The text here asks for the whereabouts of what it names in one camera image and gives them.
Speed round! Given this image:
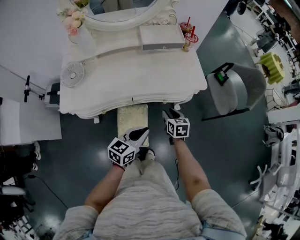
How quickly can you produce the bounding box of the yellow green ribbed stool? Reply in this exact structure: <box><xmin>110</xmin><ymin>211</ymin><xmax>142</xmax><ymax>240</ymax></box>
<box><xmin>257</xmin><ymin>52</ymin><xmax>286</xmax><ymax>85</ymax></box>

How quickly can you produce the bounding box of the grey upholstered chair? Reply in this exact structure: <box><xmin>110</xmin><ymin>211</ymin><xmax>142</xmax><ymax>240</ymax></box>
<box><xmin>201</xmin><ymin>62</ymin><xmax>268</xmax><ymax>122</ymax></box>

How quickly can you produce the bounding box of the pink artificial flower bouquet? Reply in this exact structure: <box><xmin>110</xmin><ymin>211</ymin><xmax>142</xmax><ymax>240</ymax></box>
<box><xmin>57</xmin><ymin>6</ymin><xmax>89</xmax><ymax>37</ymax></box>

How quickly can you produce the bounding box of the person's grey striped shirt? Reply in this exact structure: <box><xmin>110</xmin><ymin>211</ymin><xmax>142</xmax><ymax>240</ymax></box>
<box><xmin>53</xmin><ymin>159</ymin><xmax>248</xmax><ymax>240</ymax></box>

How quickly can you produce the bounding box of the black floor cable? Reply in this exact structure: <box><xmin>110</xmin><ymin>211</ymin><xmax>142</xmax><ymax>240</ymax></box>
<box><xmin>27</xmin><ymin>174</ymin><xmax>69</xmax><ymax>210</ymax></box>
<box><xmin>173</xmin><ymin>158</ymin><xmax>180</xmax><ymax>191</ymax></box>

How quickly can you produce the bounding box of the drink cup with red straw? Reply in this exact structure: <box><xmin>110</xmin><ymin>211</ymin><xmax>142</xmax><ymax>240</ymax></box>
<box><xmin>182</xmin><ymin>25</ymin><xmax>199</xmax><ymax>53</ymax></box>
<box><xmin>180</xmin><ymin>16</ymin><xmax>195</xmax><ymax>33</ymax></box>

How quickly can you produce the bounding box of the white chair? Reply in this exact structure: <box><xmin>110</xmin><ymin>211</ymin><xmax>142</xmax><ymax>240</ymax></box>
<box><xmin>249</xmin><ymin>161</ymin><xmax>300</xmax><ymax>213</ymax></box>

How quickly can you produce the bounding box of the person's right forearm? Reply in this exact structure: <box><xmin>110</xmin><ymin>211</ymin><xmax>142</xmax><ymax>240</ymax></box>
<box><xmin>172</xmin><ymin>137</ymin><xmax>212</xmax><ymax>204</ymax></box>

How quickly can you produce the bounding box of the white black headset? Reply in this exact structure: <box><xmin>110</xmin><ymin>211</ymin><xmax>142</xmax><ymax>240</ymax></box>
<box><xmin>263</xmin><ymin>125</ymin><xmax>285</xmax><ymax>148</ymax></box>

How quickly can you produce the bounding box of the white rectangular device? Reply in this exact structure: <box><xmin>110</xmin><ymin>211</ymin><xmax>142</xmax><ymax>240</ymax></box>
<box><xmin>139</xmin><ymin>24</ymin><xmax>186</xmax><ymax>52</ymax></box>

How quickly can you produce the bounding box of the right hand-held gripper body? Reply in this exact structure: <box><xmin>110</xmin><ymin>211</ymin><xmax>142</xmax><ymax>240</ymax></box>
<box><xmin>166</xmin><ymin>118</ymin><xmax>190</xmax><ymax>139</ymax></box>

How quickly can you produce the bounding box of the beige cushioned stool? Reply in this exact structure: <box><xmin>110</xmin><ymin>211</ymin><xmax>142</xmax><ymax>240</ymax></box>
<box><xmin>117</xmin><ymin>104</ymin><xmax>150</xmax><ymax>147</ymax></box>

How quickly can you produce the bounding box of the small green black device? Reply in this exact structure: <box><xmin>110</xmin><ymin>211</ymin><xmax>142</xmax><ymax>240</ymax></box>
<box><xmin>213</xmin><ymin>71</ymin><xmax>230</xmax><ymax>87</ymax></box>

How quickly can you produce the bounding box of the person's left forearm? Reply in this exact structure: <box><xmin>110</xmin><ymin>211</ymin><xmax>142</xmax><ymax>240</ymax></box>
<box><xmin>84</xmin><ymin>164</ymin><xmax>125</xmax><ymax>214</ymax></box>

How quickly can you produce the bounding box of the black handle on metal rod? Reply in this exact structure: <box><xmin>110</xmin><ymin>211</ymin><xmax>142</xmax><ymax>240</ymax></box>
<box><xmin>23</xmin><ymin>75</ymin><xmax>45</xmax><ymax>103</ymax></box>

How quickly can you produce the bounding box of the white panel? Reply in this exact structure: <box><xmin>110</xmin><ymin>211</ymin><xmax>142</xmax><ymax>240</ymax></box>
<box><xmin>0</xmin><ymin>97</ymin><xmax>63</xmax><ymax>146</ymax></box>

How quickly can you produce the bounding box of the white vase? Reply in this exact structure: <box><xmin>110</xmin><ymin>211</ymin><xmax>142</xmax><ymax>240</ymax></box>
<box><xmin>68</xmin><ymin>23</ymin><xmax>98</xmax><ymax>57</ymax></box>

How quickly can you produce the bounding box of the white grey box device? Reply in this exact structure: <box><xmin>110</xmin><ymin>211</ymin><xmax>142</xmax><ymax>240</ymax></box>
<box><xmin>44</xmin><ymin>82</ymin><xmax>61</xmax><ymax>108</ymax></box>

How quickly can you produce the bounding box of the oval white framed mirror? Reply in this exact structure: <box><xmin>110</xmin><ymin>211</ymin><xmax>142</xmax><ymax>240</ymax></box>
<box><xmin>69</xmin><ymin>0</ymin><xmax>181</xmax><ymax>31</ymax></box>

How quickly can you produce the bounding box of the small white desk fan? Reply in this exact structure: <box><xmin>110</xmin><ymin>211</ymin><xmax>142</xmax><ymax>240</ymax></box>
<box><xmin>60</xmin><ymin>62</ymin><xmax>85</xmax><ymax>88</ymax></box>

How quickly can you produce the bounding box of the white dressing table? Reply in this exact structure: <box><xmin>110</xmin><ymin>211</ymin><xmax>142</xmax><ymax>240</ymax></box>
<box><xmin>60</xmin><ymin>0</ymin><xmax>208</xmax><ymax>124</ymax></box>

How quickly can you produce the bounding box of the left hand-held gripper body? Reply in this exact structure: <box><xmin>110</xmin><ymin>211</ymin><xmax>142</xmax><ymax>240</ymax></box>
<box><xmin>107</xmin><ymin>135</ymin><xmax>141</xmax><ymax>167</ymax></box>

